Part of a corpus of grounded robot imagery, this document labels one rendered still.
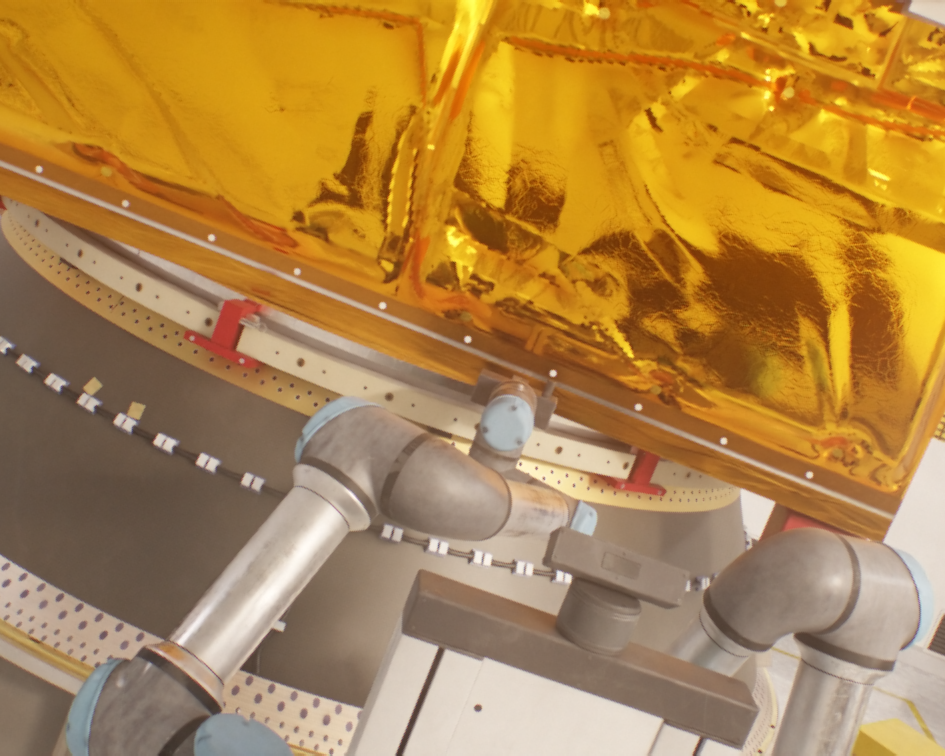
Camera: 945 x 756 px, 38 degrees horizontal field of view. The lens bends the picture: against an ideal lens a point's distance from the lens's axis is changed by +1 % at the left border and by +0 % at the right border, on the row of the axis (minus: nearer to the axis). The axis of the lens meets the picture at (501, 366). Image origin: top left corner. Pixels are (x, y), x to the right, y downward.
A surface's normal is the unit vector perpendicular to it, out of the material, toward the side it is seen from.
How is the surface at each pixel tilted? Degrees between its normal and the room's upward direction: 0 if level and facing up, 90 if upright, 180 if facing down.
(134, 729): 54
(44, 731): 90
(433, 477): 66
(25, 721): 90
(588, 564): 61
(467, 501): 77
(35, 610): 43
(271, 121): 84
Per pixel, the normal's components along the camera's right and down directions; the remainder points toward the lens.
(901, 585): 0.55, -0.24
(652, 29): -0.08, -0.08
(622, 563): 0.22, -0.25
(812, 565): 0.00, -0.46
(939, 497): -0.04, 0.18
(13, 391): -0.32, -0.47
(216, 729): 0.47, -0.85
